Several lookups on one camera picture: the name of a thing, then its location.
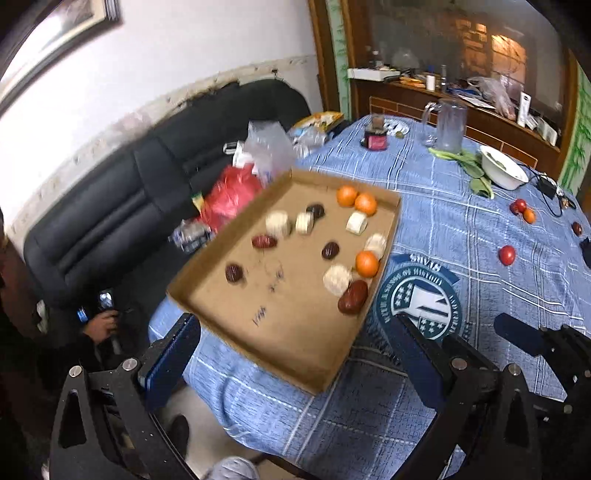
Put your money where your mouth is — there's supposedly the large wrinkled red date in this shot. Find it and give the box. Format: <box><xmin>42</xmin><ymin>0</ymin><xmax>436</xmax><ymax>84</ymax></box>
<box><xmin>338</xmin><ymin>280</ymin><xmax>369</xmax><ymax>315</ymax></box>

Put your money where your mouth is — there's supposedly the large round beige cake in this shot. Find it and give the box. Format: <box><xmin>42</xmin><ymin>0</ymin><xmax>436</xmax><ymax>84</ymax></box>
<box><xmin>322</xmin><ymin>264</ymin><xmax>353</xmax><ymax>297</ymax></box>

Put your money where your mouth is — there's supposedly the small beige cake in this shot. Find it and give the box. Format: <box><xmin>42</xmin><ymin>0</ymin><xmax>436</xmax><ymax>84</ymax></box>
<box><xmin>363</xmin><ymin>233</ymin><xmax>388</xmax><ymax>260</ymax></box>

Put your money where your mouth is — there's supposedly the dark date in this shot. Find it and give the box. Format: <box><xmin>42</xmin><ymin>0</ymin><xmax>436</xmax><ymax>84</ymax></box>
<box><xmin>322</xmin><ymin>241</ymin><xmax>341</xmax><ymax>260</ymax></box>
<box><xmin>305</xmin><ymin>203</ymin><xmax>325</xmax><ymax>221</ymax></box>

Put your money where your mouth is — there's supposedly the beige cake cylinder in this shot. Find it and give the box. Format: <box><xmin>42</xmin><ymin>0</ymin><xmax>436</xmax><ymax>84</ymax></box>
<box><xmin>346</xmin><ymin>211</ymin><xmax>368</xmax><ymax>235</ymax></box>

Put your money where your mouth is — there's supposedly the beige cake cube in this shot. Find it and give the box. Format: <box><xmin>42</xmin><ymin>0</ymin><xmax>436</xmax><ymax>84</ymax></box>
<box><xmin>266</xmin><ymin>210</ymin><xmax>291</xmax><ymax>240</ymax></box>
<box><xmin>295</xmin><ymin>211</ymin><xmax>315</xmax><ymax>235</ymax></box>

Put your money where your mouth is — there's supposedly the red tomato centre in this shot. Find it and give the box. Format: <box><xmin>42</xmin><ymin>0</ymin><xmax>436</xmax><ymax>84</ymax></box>
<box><xmin>498</xmin><ymin>245</ymin><xmax>516</xmax><ymax>266</ymax></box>

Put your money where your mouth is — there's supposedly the red tomato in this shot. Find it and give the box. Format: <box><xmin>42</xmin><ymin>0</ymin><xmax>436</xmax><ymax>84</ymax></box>
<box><xmin>515</xmin><ymin>199</ymin><xmax>527</xmax><ymax>213</ymax></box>
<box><xmin>498</xmin><ymin>245</ymin><xmax>516</xmax><ymax>266</ymax></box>

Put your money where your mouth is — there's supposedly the black device table edge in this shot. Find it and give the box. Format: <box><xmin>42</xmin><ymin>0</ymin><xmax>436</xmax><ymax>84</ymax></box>
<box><xmin>579</xmin><ymin>237</ymin><xmax>591</xmax><ymax>269</ymax></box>

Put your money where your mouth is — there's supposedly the blue plaid tablecloth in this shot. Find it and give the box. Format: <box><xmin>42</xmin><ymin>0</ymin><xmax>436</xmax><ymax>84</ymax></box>
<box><xmin>148</xmin><ymin>119</ymin><xmax>590</xmax><ymax>479</ymax></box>

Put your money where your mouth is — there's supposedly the far red tomato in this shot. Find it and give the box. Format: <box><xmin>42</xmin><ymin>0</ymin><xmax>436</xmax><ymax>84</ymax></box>
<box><xmin>515</xmin><ymin>199</ymin><xmax>527</xmax><ymax>213</ymax></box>

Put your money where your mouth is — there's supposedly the black sofa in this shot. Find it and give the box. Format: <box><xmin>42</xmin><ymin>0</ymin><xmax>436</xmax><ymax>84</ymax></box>
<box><xmin>24</xmin><ymin>79</ymin><xmax>311</xmax><ymax>308</ymax></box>

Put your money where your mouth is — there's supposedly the black power adapter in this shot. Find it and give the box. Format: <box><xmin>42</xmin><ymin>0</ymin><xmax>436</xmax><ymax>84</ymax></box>
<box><xmin>537</xmin><ymin>176</ymin><xmax>557</xmax><ymax>199</ymax></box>

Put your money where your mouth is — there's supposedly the cardboard tray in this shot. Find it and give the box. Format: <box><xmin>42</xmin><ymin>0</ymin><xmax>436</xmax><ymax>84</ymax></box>
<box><xmin>167</xmin><ymin>169</ymin><xmax>402</xmax><ymax>394</ymax></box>

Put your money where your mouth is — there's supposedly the white bowl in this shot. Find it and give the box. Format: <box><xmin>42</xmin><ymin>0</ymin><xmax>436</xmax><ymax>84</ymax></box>
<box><xmin>480</xmin><ymin>145</ymin><xmax>529</xmax><ymax>191</ymax></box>

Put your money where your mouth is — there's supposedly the green leafy vegetable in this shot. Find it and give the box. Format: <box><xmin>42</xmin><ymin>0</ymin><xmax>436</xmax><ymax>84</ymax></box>
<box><xmin>429</xmin><ymin>148</ymin><xmax>495</xmax><ymax>199</ymax></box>

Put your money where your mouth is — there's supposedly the red plastic bag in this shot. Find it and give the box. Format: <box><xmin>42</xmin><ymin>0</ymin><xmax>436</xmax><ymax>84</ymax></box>
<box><xmin>194</xmin><ymin>163</ymin><xmax>263</xmax><ymax>232</ymax></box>

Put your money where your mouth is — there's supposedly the red label jar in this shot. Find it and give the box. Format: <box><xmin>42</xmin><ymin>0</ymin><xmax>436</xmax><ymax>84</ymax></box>
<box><xmin>363</xmin><ymin>115</ymin><xmax>388</xmax><ymax>151</ymax></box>

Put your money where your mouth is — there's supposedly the clear plastic pitcher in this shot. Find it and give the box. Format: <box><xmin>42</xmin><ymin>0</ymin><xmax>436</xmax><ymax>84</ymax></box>
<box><xmin>421</xmin><ymin>99</ymin><xmax>468</xmax><ymax>154</ymax></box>

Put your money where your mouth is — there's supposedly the clear plastic bag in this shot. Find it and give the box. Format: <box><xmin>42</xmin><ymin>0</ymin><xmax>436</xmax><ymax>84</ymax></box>
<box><xmin>231</xmin><ymin>121</ymin><xmax>328</xmax><ymax>186</ymax></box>

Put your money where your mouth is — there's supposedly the wooden cabinet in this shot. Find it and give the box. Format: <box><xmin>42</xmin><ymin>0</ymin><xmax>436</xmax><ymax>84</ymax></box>
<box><xmin>308</xmin><ymin>1</ymin><xmax>581</xmax><ymax>178</ymax></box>

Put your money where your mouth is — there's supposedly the framed picture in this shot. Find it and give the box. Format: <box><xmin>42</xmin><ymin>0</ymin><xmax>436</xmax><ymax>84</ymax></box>
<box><xmin>1</xmin><ymin>0</ymin><xmax>120</xmax><ymax>112</ymax></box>

